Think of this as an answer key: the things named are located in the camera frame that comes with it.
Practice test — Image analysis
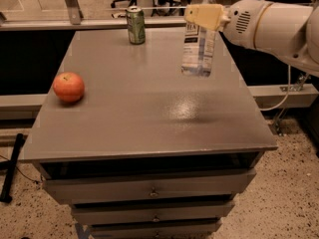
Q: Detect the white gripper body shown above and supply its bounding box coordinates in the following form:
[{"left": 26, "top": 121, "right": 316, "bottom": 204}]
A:
[{"left": 221, "top": 0, "right": 273, "bottom": 50}]

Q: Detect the bottom grey drawer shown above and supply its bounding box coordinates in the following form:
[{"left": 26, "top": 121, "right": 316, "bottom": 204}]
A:
[{"left": 90, "top": 219, "right": 221, "bottom": 239}]

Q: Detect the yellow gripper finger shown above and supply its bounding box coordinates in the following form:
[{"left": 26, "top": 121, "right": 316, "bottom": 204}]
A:
[{"left": 184, "top": 4, "right": 230, "bottom": 31}]

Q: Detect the red apple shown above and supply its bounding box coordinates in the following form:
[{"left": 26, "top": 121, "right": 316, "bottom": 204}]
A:
[{"left": 53, "top": 72, "right": 85, "bottom": 103}]

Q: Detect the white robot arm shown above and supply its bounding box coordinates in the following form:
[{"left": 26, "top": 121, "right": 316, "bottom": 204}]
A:
[{"left": 184, "top": 0, "right": 319, "bottom": 77}]

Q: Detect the grey metal railing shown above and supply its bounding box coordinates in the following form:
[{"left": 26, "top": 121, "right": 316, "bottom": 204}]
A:
[{"left": 0, "top": 0, "right": 319, "bottom": 32}]

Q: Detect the top grey drawer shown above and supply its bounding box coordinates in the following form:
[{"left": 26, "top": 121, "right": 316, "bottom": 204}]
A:
[{"left": 44, "top": 168, "right": 256, "bottom": 204}]

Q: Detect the black bar on floor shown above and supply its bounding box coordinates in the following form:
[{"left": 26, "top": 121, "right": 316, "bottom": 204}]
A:
[{"left": 0, "top": 133, "right": 25, "bottom": 203}]

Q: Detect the white cable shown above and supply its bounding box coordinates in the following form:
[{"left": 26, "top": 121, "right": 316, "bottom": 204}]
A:
[{"left": 258, "top": 65, "right": 293, "bottom": 112}]

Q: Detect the grey drawer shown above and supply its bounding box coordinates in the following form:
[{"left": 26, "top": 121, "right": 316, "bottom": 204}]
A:
[
  {"left": 90, "top": 219, "right": 221, "bottom": 239},
  {"left": 44, "top": 168, "right": 256, "bottom": 204},
  {"left": 72, "top": 201, "right": 234, "bottom": 225}
]

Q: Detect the green soda can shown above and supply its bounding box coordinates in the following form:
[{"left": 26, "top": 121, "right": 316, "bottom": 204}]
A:
[{"left": 126, "top": 6, "right": 146, "bottom": 45}]

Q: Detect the middle grey drawer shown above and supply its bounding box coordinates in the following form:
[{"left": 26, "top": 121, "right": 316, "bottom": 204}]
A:
[{"left": 72, "top": 201, "right": 234, "bottom": 225}]

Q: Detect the grey drawer cabinet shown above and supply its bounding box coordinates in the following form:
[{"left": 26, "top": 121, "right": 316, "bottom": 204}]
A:
[{"left": 20, "top": 25, "right": 279, "bottom": 239}]

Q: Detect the clear blue-label plastic bottle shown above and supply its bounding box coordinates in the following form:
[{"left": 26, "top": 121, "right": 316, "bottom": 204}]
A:
[{"left": 181, "top": 0, "right": 216, "bottom": 77}]

